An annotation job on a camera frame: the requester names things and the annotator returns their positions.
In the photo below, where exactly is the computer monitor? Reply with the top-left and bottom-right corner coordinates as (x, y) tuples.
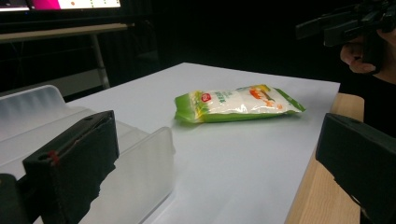
(0, 0), (122, 19)

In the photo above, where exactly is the green and white food packet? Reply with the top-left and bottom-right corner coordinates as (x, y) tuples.
(174, 83), (306, 124)

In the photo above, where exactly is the background table with metal legs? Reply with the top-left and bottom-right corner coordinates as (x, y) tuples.
(0, 21), (135, 94)

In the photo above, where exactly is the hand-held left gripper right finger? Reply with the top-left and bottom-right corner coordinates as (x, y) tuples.
(315, 112), (396, 224)

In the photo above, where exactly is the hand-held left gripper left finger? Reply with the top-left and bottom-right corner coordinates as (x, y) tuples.
(21, 109), (120, 224)

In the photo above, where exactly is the white table mat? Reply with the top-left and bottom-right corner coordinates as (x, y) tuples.
(66, 62), (341, 224)

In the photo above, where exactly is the translucent plastic storage box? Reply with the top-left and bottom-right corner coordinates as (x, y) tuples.
(0, 84), (176, 224)

